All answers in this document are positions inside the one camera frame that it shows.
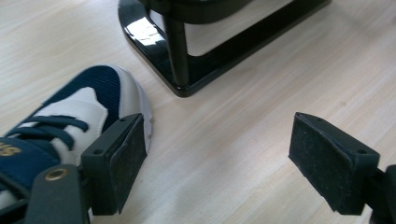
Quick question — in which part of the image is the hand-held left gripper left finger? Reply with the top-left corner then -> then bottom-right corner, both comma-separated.
79,113 -> 149,217

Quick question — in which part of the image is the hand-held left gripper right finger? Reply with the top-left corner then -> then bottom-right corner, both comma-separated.
288,111 -> 381,217

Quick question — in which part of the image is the navy white sneaker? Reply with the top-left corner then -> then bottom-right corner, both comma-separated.
0,64 -> 154,220

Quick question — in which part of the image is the red and black shoe rack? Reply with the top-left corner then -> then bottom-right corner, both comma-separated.
118,0 -> 332,98

